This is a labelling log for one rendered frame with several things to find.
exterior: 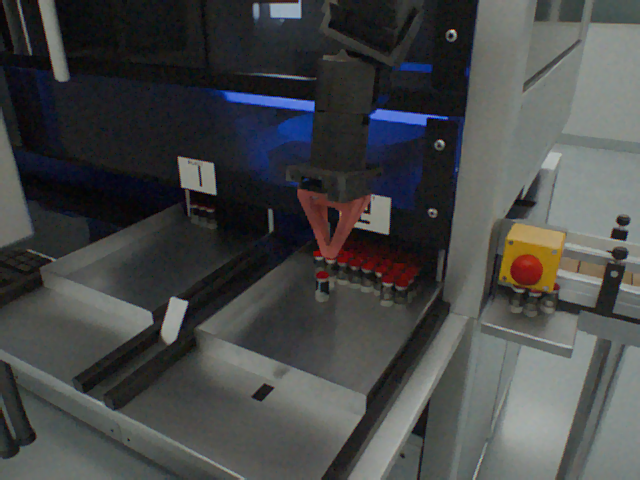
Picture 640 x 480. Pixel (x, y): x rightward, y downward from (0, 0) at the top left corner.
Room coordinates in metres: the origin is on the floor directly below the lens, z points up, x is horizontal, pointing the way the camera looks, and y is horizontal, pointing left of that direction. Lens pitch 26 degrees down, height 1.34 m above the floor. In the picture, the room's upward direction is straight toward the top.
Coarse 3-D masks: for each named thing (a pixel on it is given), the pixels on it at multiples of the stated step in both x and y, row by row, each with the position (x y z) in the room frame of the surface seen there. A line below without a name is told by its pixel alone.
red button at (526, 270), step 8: (520, 256) 0.61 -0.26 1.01; (528, 256) 0.60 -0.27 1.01; (512, 264) 0.60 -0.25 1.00; (520, 264) 0.59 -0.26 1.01; (528, 264) 0.59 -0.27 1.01; (536, 264) 0.59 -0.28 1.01; (512, 272) 0.60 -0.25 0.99; (520, 272) 0.59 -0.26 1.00; (528, 272) 0.58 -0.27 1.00; (536, 272) 0.58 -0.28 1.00; (520, 280) 0.59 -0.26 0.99; (528, 280) 0.58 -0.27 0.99; (536, 280) 0.58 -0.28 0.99
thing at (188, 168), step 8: (184, 160) 0.92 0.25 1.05; (192, 160) 0.91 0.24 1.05; (184, 168) 0.92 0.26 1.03; (192, 168) 0.91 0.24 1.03; (200, 168) 0.90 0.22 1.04; (208, 168) 0.89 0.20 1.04; (184, 176) 0.92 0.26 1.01; (192, 176) 0.91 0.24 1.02; (208, 176) 0.89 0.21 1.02; (184, 184) 0.92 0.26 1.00; (192, 184) 0.91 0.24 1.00; (208, 184) 0.89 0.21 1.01; (208, 192) 0.90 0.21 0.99; (216, 192) 0.89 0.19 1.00
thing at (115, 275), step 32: (160, 224) 0.98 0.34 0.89; (192, 224) 0.99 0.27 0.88; (96, 256) 0.84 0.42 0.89; (128, 256) 0.85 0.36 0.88; (160, 256) 0.85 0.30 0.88; (192, 256) 0.85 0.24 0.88; (224, 256) 0.85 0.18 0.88; (64, 288) 0.72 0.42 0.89; (96, 288) 0.68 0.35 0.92; (128, 288) 0.74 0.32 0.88; (160, 288) 0.74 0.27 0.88; (192, 288) 0.69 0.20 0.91; (128, 320) 0.64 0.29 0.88
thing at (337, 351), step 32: (256, 288) 0.70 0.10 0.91; (288, 288) 0.74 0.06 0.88; (224, 320) 0.63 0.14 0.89; (256, 320) 0.65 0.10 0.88; (288, 320) 0.65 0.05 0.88; (320, 320) 0.65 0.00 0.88; (352, 320) 0.65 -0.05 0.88; (384, 320) 0.65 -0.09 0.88; (416, 320) 0.60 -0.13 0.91; (224, 352) 0.55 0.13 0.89; (256, 352) 0.53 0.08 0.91; (288, 352) 0.57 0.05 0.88; (320, 352) 0.57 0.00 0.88; (352, 352) 0.57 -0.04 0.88; (384, 352) 0.57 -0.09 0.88; (288, 384) 0.50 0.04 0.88; (320, 384) 0.48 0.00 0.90; (352, 384) 0.51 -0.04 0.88
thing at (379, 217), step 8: (376, 200) 0.73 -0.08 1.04; (384, 200) 0.72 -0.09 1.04; (376, 208) 0.73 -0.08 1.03; (384, 208) 0.72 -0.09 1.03; (368, 216) 0.74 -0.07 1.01; (376, 216) 0.73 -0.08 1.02; (384, 216) 0.72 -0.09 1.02; (360, 224) 0.74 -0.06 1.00; (368, 224) 0.74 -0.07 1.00; (376, 224) 0.73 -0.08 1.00; (384, 224) 0.72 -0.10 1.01; (384, 232) 0.72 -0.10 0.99
